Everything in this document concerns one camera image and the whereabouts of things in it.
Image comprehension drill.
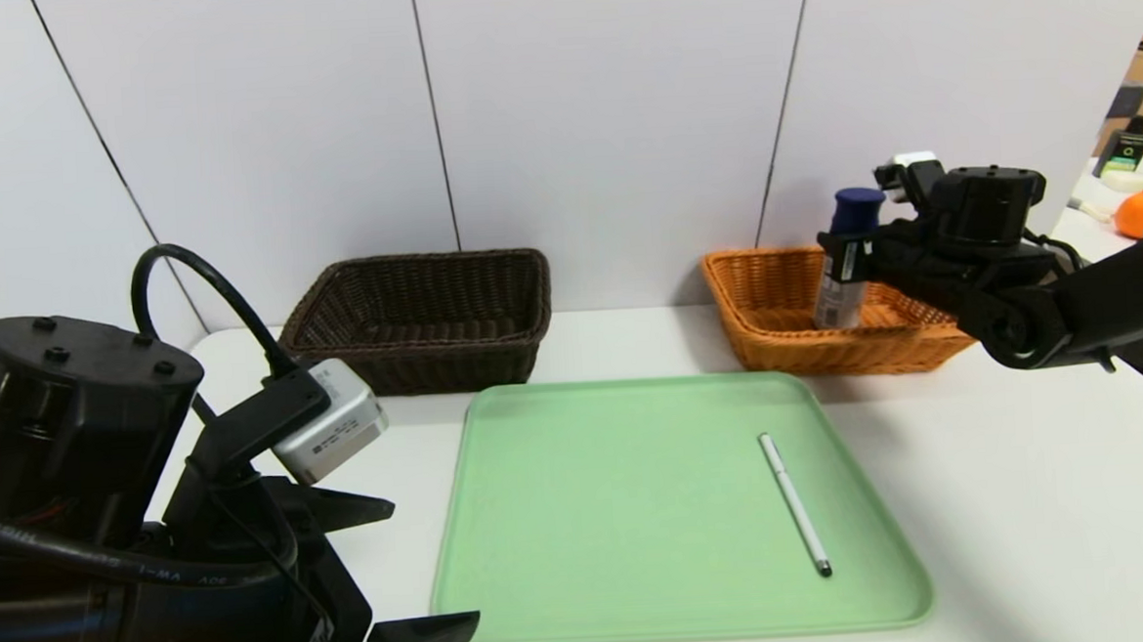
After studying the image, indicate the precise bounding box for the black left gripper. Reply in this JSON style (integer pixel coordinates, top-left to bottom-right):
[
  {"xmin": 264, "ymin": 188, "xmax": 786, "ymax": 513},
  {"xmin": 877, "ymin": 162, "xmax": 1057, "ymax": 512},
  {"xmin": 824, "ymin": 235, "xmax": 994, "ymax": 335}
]
[{"xmin": 88, "ymin": 464, "xmax": 483, "ymax": 642}]

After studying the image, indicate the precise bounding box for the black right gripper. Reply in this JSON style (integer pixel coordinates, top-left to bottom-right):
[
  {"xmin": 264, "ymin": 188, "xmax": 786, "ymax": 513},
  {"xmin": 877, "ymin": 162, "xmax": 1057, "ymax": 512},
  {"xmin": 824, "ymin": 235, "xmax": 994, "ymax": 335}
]
[{"xmin": 816, "ymin": 222, "xmax": 944, "ymax": 297}]

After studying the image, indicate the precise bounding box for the blue-capped spray can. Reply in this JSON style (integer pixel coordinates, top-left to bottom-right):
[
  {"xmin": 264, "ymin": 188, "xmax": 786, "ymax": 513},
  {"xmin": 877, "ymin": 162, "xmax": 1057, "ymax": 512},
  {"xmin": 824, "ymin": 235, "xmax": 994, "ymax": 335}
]
[{"xmin": 806, "ymin": 185, "xmax": 894, "ymax": 333}]

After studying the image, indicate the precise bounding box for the white stylus pen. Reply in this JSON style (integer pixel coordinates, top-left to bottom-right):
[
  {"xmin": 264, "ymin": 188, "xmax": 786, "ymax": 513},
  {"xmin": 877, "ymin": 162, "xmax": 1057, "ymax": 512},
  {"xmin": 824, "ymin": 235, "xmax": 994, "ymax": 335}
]
[{"xmin": 757, "ymin": 430, "xmax": 833, "ymax": 580}]

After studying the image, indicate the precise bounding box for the orange wicker basket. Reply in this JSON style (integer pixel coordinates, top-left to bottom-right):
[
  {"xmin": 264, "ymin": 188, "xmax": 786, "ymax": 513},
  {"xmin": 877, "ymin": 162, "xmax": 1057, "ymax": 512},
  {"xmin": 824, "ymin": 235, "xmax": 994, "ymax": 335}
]
[{"xmin": 700, "ymin": 237, "xmax": 986, "ymax": 385}]

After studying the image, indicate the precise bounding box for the dark brown wicker basket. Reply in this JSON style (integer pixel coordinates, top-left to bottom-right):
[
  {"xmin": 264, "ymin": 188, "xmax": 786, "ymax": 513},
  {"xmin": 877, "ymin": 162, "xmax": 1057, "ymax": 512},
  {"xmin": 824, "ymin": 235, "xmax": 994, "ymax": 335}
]
[{"xmin": 274, "ymin": 248, "xmax": 558, "ymax": 404}]

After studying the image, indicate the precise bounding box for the white utensil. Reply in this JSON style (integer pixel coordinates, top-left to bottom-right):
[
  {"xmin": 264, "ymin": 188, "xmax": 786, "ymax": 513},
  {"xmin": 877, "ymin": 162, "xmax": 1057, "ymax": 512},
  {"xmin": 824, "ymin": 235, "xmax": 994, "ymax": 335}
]
[{"xmin": 1064, "ymin": 196, "xmax": 1115, "ymax": 227}]

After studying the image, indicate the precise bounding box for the white side table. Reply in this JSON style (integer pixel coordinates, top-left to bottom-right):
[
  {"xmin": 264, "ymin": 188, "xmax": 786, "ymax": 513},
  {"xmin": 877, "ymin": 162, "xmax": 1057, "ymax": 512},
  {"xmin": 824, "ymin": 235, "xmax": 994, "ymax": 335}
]
[{"xmin": 1042, "ymin": 156, "xmax": 1143, "ymax": 273}]

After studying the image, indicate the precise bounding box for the black box green logo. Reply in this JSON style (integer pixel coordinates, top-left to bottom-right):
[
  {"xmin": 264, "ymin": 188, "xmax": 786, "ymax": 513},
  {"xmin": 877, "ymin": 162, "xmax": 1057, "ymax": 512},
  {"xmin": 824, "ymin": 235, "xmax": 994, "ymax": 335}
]
[{"xmin": 1089, "ymin": 117, "xmax": 1143, "ymax": 179}]

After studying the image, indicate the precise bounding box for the light green plastic tray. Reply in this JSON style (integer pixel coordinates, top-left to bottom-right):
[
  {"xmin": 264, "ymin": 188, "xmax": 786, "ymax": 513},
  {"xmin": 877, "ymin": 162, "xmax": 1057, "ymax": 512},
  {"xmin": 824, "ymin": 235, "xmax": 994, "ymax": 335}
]
[{"xmin": 419, "ymin": 363, "xmax": 937, "ymax": 642}]

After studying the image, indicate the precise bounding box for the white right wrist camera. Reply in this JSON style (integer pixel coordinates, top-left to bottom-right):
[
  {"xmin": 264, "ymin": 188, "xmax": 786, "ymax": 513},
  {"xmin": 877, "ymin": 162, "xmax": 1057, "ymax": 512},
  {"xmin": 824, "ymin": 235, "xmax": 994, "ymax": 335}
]
[{"xmin": 874, "ymin": 150, "xmax": 948, "ymax": 208}]

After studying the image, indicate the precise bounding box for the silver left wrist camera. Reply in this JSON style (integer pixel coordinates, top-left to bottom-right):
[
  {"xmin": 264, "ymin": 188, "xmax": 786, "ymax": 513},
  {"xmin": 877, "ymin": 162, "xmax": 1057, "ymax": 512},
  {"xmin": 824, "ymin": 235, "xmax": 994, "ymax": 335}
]
[{"xmin": 269, "ymin": 356, "xmax": 392, "ymax": 488}]

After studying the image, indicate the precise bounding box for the black camera cable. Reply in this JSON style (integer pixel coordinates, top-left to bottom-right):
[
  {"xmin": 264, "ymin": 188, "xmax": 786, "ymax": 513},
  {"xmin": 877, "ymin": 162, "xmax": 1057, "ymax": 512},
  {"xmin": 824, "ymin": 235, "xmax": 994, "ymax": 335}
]
[{"xmin": 127, "ymin": 236, "xmax": 302, "ymax": 389}]

